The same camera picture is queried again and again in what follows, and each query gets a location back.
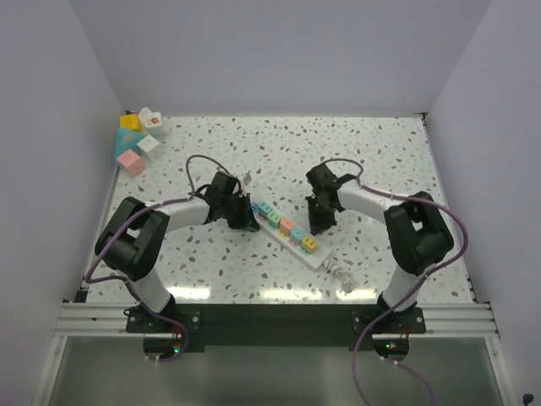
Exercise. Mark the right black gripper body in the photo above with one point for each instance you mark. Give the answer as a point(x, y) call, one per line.
point(317, 197)

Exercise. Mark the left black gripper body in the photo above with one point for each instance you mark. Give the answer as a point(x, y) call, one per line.
point(237, 203)

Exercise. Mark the white power strip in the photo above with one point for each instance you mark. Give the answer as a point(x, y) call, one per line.
point(314, 261)

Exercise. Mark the white cube plug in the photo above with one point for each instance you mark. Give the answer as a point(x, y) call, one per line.
point(151, 148)

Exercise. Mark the pink cube plug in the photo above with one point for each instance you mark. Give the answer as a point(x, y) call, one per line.
point(131, 162)

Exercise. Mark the teal triangular socket block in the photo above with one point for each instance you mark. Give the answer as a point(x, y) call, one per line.
point(127, 139)

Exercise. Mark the teal plug adapter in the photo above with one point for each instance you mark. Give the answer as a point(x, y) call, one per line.
point(264, 209)
point(297, 235)

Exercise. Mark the green plug adapter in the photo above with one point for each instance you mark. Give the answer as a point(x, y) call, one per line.
point(274, 219)

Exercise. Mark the yellow plug adapter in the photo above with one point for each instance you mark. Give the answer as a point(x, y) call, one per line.
point(309, 244)

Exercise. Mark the salmon plug adapter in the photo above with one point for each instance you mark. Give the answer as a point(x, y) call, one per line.
point(286, 225)

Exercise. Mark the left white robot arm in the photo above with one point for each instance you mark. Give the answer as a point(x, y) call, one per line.
point(131, 241)

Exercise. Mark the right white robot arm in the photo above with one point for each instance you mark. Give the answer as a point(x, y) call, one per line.
point(418, 235)

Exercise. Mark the yellow cube plug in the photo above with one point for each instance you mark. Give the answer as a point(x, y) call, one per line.
point(131, 121)

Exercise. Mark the white cube with picture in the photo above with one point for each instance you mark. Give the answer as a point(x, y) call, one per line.
point(152, 123)

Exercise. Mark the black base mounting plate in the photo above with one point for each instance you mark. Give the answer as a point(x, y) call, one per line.
point(254, 325)

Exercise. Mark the aluminium frame rail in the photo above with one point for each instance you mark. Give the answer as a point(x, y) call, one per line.
point(447, 320)

